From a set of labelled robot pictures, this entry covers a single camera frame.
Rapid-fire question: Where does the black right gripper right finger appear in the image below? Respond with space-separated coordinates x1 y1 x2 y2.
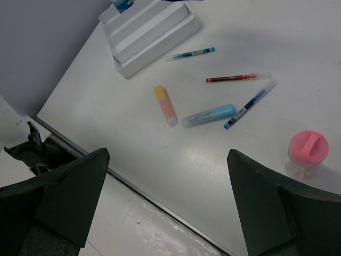
227 149 340 255

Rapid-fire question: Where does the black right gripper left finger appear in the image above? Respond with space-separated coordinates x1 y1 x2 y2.
1 148 110 255

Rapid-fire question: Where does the dark blue gel pen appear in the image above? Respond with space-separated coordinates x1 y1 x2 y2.
223 79 278 130

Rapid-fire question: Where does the red ink refill pen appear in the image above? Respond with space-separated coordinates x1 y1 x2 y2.
206 72 272 83

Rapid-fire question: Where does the blue ink refill pen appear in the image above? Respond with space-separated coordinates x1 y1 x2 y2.
164 47 216 62

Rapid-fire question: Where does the blue slime jar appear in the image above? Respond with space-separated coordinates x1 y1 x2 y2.
111 0 134 13

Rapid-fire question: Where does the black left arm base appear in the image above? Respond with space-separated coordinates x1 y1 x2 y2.
4 122 77 176

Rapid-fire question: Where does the pink capped bottle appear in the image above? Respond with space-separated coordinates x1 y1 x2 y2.
284 130 329 179

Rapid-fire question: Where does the silver foil cover plate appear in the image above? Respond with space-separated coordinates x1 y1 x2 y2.
79 174 221 255

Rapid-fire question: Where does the blue highlighter marker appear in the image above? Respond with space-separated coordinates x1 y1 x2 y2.
181 104 236 128

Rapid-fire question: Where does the orange highlighter marker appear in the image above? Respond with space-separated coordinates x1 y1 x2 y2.
154 85 177 127

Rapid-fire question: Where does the white compartment tray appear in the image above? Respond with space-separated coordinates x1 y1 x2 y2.
99 1 200 78

